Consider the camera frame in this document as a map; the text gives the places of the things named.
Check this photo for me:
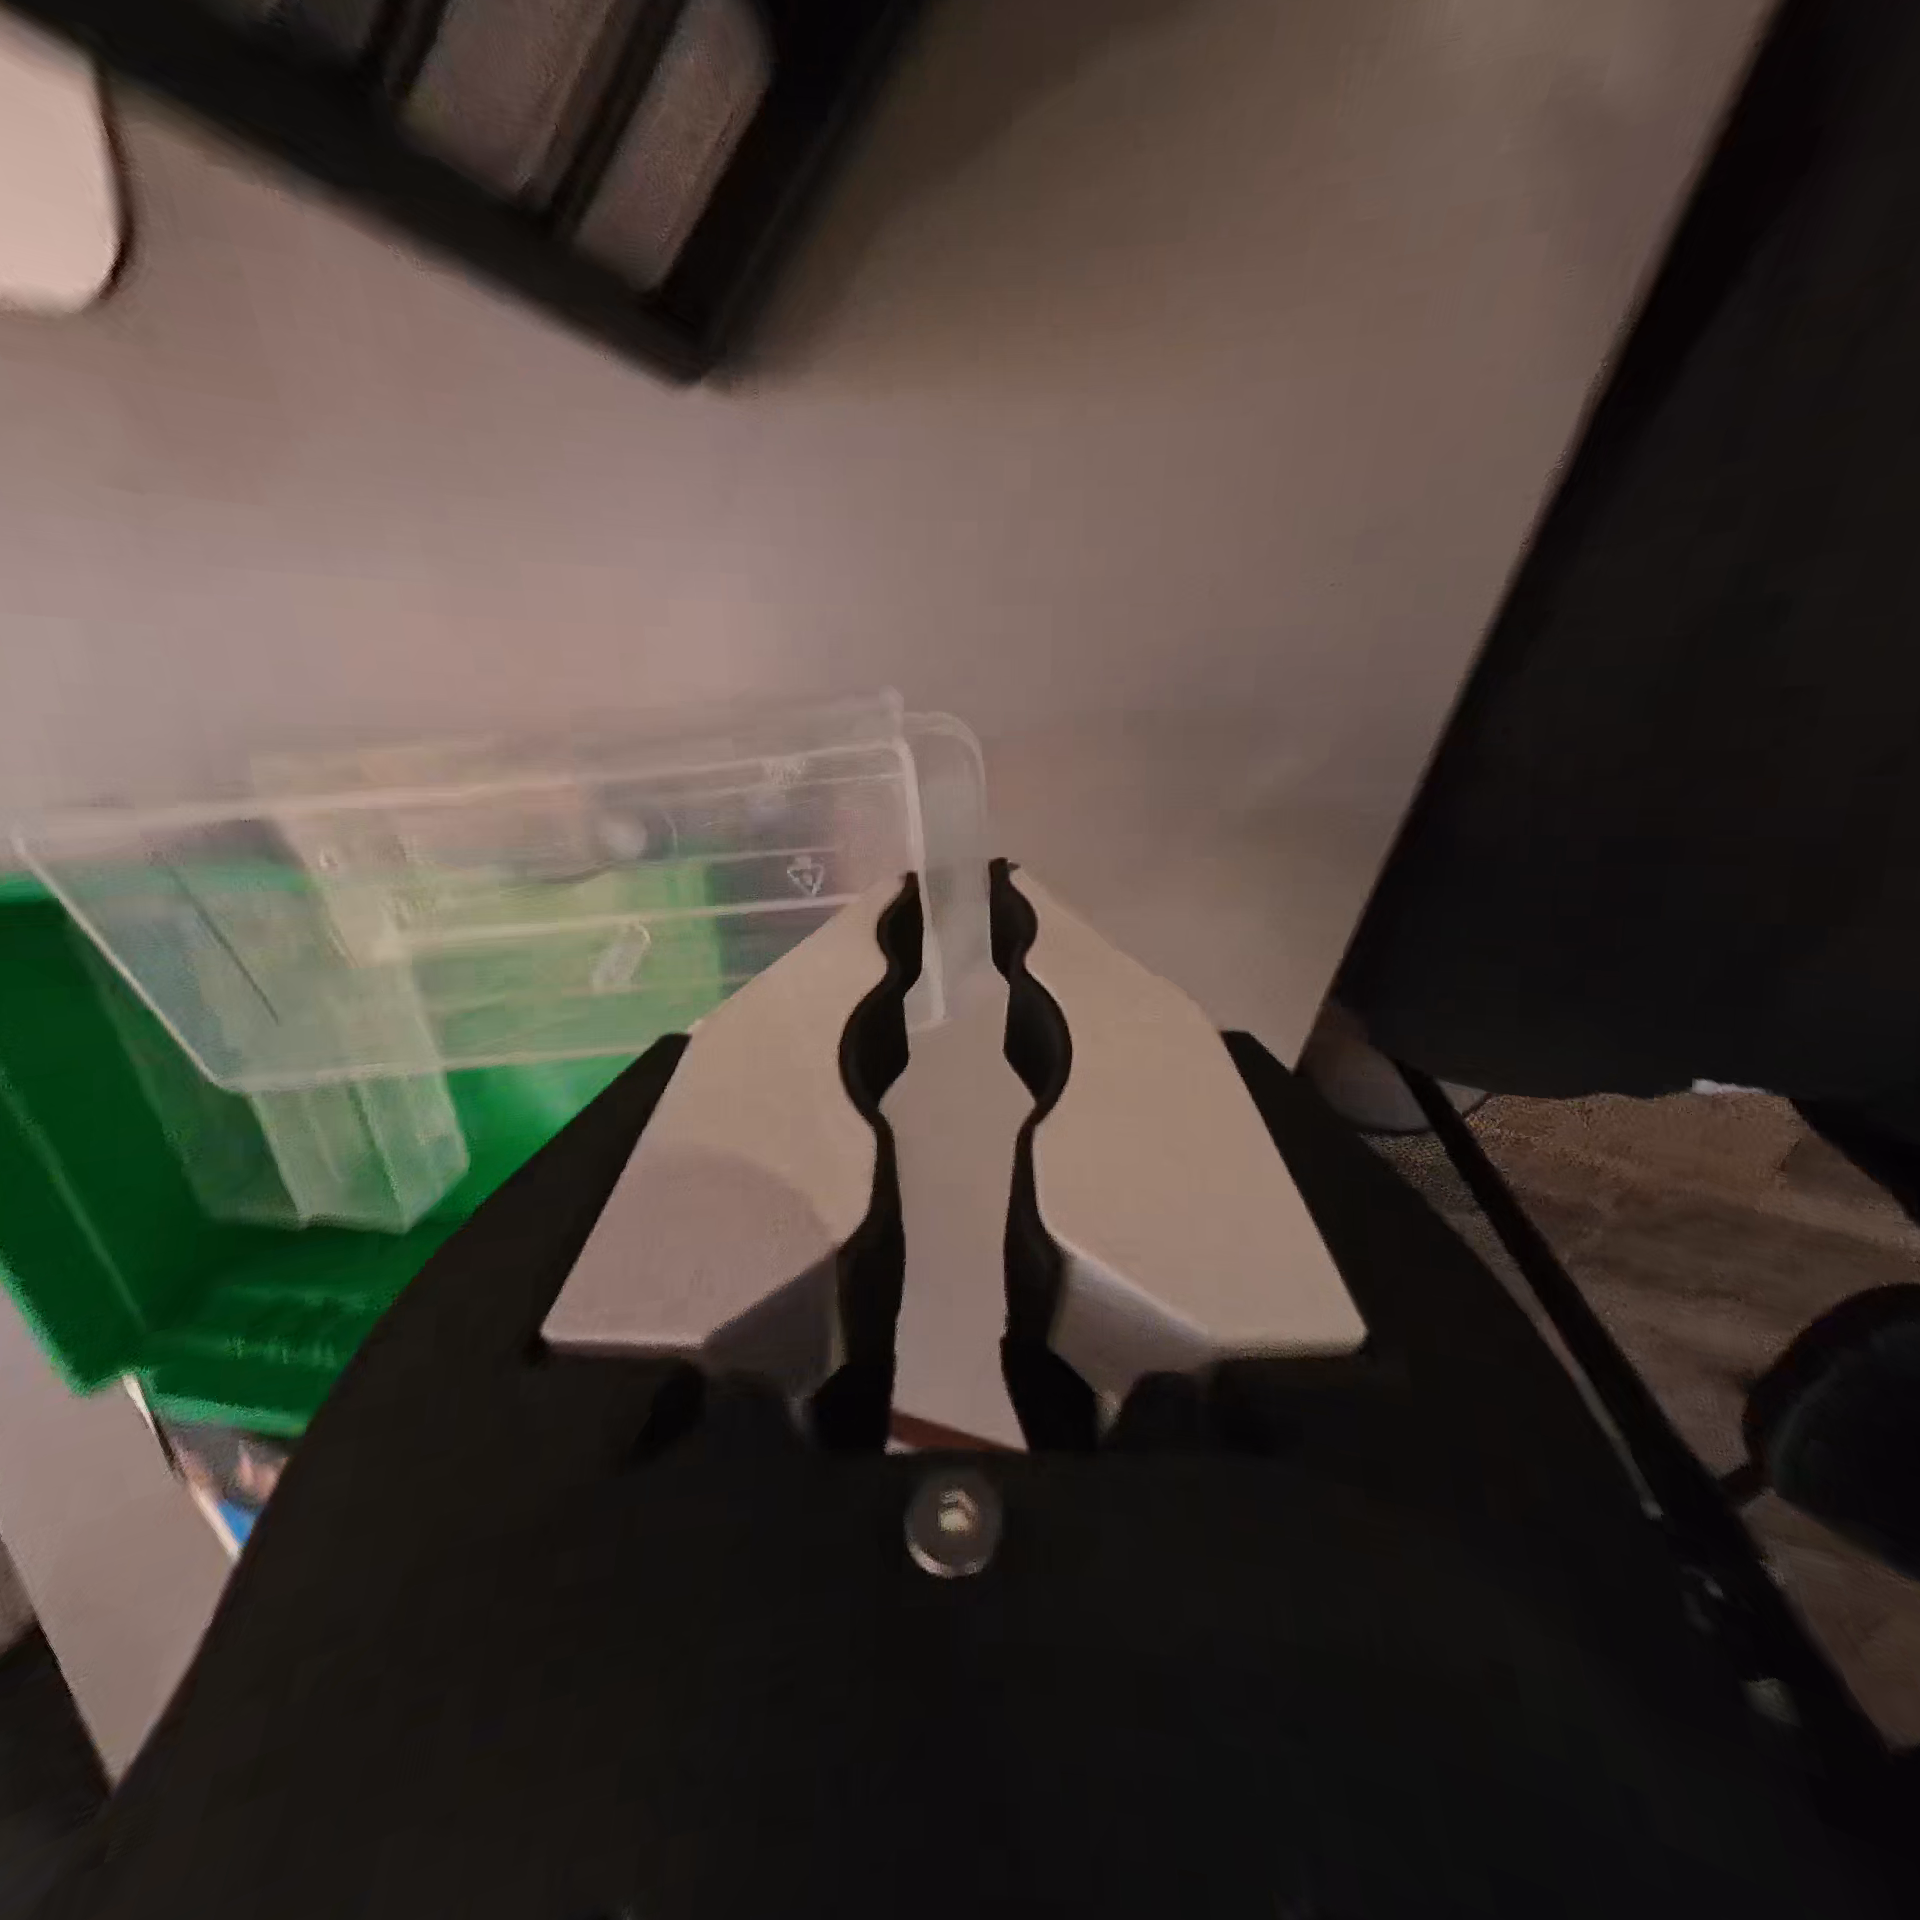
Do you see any group of translucent drawers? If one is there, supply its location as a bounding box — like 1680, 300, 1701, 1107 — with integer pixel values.
223, 0, 773, 290

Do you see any blue printed paper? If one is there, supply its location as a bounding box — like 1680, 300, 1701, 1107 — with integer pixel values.
155, 1410, 290, 1558

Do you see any small clear plastic drawer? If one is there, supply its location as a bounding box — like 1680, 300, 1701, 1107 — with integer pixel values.
5, 685, 991, 1094
89, 840, 473, 1235

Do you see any person's dark clothing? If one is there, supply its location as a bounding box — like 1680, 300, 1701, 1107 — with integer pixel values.
1325, 0, 1920, 1103

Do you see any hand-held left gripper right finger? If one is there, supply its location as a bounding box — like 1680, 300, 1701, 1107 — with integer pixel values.
981, 858, 1370, 1454

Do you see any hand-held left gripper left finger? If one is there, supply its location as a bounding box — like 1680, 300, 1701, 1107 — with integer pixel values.
540, 870, 924, 1450

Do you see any green plastic bin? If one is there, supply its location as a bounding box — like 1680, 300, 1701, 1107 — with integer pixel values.
0, 870, 721, 1442

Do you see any black chair base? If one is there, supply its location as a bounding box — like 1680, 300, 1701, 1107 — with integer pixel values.
1394, 1056, 1920, 1801

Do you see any black drawer cabinet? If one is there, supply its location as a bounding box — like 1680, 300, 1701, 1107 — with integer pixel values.
0, 0, 936, 387

